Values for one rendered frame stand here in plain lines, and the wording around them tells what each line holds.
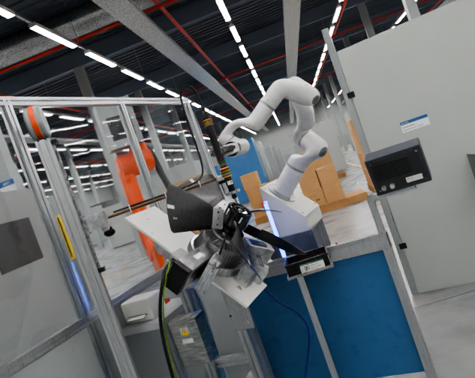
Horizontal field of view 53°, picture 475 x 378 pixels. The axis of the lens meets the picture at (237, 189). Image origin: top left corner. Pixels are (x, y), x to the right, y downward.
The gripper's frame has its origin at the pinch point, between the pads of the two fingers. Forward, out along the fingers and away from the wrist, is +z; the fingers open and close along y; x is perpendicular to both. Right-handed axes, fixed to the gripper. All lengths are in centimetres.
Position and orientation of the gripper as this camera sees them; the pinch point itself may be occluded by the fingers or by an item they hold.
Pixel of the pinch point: (218, 151)
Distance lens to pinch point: 225.3
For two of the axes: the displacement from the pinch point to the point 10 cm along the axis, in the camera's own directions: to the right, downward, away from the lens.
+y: -8.6, 2.9, 4.1
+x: -3.4, -9.4, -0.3
